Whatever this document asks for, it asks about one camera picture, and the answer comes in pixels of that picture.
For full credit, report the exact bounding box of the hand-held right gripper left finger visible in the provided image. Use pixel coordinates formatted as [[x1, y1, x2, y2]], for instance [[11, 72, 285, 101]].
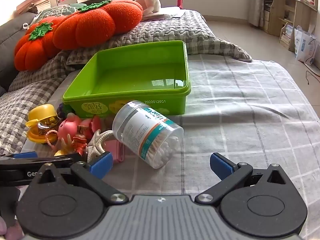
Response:
[[30, 152, 129, 204]]

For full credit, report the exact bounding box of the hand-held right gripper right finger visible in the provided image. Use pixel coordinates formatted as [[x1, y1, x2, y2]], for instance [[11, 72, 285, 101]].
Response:
[[194, 152, 292, 205]]

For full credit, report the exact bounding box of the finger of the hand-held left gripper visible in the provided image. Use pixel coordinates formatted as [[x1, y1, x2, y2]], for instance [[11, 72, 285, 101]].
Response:
[[0, 154, 83, 170], [0, 151, 38, 159]]

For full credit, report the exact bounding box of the beige starfish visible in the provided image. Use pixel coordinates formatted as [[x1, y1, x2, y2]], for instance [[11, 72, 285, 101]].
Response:
[[86, 130, 114, 161]]

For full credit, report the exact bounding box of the pink pig toy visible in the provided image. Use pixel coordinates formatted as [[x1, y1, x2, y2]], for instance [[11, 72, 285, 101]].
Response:
[[45, 112, 84, 155]]

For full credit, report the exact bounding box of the red toy figure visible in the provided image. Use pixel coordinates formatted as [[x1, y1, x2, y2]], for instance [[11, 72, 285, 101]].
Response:
[[72, 116, 102, 155]]

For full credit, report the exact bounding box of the clear cotton swab jar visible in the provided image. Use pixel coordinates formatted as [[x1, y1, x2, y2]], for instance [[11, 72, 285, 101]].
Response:
[[112, 100, 184, 168]]

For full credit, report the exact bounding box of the green plastic box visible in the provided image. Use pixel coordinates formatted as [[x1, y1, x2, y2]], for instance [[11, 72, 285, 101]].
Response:
[[62, 40, 192, 118]]

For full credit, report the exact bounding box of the small pink case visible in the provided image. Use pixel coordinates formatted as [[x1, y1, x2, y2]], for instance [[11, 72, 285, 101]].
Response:
[[104, 140, 125, 164]]

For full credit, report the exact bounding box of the grey grid bed sheet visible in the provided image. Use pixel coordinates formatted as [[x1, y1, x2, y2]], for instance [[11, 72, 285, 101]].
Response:
[[20, 52, 320, 240]]

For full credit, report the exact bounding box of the purple grape toy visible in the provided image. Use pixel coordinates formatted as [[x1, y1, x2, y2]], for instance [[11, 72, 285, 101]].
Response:
[[56, 104, 73, 119]]

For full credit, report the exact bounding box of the orange pumpkin cushion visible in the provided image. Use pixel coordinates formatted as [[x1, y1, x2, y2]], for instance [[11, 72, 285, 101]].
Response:
[[52, 0, 143, 50], [14, 17, 68, 71]]

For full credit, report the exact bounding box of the grey sofa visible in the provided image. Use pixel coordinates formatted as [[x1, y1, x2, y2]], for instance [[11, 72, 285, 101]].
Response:
[[0, 12, 38, 90]]

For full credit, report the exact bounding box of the grey checked quilt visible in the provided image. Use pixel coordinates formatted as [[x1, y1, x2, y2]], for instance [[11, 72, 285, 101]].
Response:
[[0, 9, 253, 155]]

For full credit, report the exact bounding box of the white shopping bag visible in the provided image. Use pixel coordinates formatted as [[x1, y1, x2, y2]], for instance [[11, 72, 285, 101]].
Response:
[[294, 25, 317, 63]]

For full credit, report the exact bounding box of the green patterned pillow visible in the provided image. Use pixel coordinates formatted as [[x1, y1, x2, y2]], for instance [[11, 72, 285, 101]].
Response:
[[32, 4, 87, 20]]

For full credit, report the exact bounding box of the stack of books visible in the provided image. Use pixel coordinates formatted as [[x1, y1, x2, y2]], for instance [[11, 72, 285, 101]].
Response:
[[16, 0, 50, 14]]

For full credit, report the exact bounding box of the white paper sheet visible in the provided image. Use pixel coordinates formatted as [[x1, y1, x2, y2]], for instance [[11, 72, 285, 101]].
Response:
[[142, 7, 187, 20]]

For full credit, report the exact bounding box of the beige curtain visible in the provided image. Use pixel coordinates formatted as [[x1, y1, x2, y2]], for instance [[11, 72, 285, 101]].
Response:
[[247, 0, 269, 28]]

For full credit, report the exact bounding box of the white pink plush toy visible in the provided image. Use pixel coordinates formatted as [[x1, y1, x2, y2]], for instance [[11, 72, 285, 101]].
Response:
[[135, 0, 162, 14]]

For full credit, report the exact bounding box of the wooden desk with shelves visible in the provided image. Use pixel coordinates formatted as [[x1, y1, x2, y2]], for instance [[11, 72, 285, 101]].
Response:
[[262, 0, 320, 53]]

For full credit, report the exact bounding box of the floor cable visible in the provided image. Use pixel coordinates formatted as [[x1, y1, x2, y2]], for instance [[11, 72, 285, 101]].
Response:
[[304, 62, 320, 85]]

